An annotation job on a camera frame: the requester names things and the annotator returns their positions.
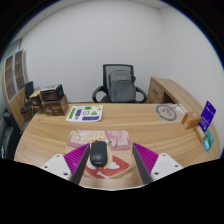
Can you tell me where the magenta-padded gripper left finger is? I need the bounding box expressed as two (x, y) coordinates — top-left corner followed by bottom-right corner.
(40, 143), (92, 185)

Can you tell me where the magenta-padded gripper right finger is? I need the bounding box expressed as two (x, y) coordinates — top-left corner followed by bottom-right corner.
(131, 143), (184, 185)

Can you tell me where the black computer mouse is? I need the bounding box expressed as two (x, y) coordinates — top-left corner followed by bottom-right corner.
(89, 140), (109, 168)

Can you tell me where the cartoon dog print mouse pad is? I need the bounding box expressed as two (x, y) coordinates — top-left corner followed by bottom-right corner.
(64, 129), (135, 180)

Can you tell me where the white sheet with green prints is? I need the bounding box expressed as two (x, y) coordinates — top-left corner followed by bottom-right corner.
(65, 104), (104, 123)

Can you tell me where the sheet with grey round print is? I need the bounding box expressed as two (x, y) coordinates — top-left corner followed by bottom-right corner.
(154, 103), (188, 123)

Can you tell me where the dark brown printed box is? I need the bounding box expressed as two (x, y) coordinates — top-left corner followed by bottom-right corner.
(41, 94), (70, 117)

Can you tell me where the small tan box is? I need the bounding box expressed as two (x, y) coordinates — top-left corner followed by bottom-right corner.
(193, 125), (206, 143)

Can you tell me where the orange-brown cardboard box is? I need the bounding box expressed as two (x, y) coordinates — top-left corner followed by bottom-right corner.
(180, 111), (202, 131)

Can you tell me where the blue packet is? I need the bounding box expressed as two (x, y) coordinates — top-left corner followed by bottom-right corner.
(202, 138), (212, 153)

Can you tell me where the green packet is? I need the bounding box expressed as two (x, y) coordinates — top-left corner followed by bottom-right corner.
(203, 129), (215, 149)

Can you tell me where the black printed box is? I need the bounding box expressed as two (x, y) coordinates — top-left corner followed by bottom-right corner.
(39, 83), (65, 102)

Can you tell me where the black leather chair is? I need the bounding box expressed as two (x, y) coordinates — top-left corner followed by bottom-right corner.
(0, 111), (23, 160)

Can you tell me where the wooden side desk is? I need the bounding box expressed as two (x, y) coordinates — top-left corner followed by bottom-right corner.
(146, 76), (198, 113)

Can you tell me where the purple retail package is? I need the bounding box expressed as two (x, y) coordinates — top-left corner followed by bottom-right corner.
(197, 100), (217, 133)

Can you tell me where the grey backpack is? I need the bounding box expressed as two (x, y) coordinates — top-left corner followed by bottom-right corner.
(107, 69), (137, 103)

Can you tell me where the black mesh office chair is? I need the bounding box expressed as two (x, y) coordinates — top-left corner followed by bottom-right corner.
(91, 63), (148, 104)

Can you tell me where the wooden shelf unit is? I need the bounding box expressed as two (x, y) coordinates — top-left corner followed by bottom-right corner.
(1, 49), (33, 129)

